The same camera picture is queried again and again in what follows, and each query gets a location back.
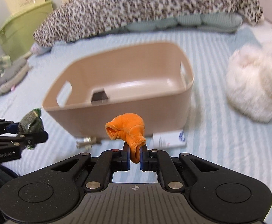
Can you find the green wooden headboard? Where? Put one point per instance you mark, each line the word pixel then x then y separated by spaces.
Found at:
pixel 16 35

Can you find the white fluffy plush toy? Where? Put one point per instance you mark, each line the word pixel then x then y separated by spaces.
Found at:
pixel 249 81

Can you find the dark small cube box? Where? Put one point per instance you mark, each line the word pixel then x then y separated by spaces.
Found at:
pixel 99 97

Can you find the beige plastic storage basket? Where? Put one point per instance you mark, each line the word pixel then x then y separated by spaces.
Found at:
pixel 152 80

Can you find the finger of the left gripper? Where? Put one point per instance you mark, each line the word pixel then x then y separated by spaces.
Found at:
pixel 8 127
pixel 16 139

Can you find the pink pillow corner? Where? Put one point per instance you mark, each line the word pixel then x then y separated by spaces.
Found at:
pixel 38 50

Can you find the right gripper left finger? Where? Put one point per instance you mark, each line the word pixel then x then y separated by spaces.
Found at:
pixel 103 167

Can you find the green patterned pouch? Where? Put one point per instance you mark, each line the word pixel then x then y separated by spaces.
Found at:
pixel 32 125

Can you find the leopard print blanket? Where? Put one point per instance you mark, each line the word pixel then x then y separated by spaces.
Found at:
pixel 79 19

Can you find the grey cushion slipper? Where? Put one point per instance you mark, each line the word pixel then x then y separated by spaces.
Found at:
pixel 13 76

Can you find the teal quilted comforter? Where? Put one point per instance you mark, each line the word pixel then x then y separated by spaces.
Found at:
pixel 215 22

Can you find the white blue carton box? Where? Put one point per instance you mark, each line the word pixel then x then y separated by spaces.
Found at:
pixel 171 139

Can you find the blue striped bed sheet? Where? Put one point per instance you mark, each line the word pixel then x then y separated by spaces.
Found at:
pixel 214 131

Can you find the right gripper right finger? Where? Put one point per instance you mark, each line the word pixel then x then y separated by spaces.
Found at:
pixel 160 162

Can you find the orange fabric pouch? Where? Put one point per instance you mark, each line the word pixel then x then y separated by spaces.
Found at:
pixel 130 128

